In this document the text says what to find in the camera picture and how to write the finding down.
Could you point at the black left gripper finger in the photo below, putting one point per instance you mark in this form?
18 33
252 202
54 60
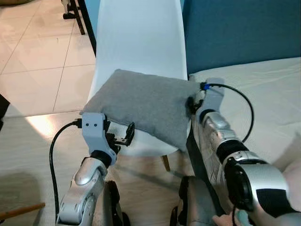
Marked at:
107 126
130 132

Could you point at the grey pillow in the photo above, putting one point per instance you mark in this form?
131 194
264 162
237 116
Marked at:
141 103

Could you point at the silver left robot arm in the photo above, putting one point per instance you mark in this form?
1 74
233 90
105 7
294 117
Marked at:
84 188

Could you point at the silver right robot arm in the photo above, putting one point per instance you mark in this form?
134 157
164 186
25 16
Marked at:
254 184

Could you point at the person's hand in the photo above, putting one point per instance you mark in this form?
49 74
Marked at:
223 221

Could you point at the robot left leg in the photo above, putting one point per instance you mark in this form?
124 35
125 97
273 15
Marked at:
113 207

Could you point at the robot leg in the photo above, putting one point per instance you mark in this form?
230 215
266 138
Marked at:
113 207
195 205

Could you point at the bed with beige sheet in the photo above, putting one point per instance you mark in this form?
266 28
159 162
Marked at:
273 103

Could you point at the blue headboard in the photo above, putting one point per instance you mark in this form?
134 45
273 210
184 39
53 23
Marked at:
244 33

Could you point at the robot right leg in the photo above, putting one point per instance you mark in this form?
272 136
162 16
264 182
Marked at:
195 205

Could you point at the black object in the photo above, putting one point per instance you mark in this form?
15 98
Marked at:
3 110

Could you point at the black metal stand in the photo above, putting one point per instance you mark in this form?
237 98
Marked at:
74 14

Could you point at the wooden stick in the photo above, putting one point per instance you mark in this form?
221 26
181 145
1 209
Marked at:
21 212

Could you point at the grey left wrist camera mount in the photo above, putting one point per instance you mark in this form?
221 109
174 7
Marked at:
94 129

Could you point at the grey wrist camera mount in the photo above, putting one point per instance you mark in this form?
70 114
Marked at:
212 99
94 129

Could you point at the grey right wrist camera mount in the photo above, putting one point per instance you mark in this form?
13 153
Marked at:
212 99

